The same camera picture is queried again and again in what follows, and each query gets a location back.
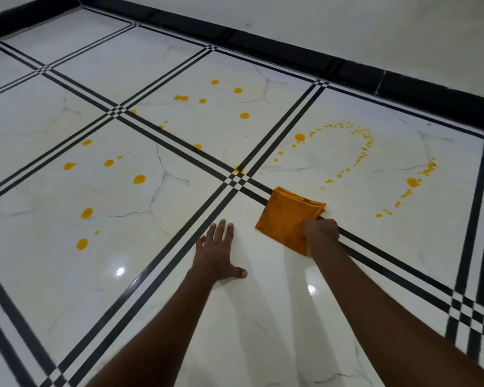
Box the person's left forearm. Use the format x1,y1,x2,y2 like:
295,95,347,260
84,269,219,387

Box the black skirting board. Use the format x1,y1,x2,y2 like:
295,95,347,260
0,0,484,135

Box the orange cleaning cloth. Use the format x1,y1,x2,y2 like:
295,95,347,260
254,186,328,257

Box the person's right forearm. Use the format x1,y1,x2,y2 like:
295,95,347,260
308,242,484,387

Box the yellow spill drops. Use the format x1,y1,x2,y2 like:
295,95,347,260
63,79,438,251

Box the person's left hand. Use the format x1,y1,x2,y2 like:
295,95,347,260
189,219,249,283

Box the person's right hand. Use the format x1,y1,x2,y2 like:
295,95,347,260
301,218,340,259

